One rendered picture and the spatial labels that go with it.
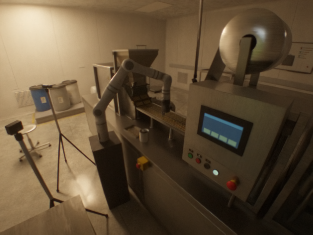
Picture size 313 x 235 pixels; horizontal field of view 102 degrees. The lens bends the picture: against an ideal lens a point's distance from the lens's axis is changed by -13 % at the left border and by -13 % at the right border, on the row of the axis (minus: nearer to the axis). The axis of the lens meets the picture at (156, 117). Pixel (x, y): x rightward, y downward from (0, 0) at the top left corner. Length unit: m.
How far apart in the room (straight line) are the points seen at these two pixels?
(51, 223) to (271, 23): 1.41
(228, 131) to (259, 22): 0.48
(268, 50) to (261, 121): 0.35
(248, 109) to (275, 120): 0.08
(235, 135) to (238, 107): 0.10
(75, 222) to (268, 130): 0.99
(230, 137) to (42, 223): 1.04
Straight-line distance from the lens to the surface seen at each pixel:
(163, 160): 1.07
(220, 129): 0.58
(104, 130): 1.25
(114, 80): 1.11
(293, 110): 0.68
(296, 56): 4.54
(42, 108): 4.48
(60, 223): 1.04
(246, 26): 0.81
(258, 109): 0.51
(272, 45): 0.77
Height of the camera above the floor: 1.52
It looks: 26 degrees down
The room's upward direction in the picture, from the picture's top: straight up
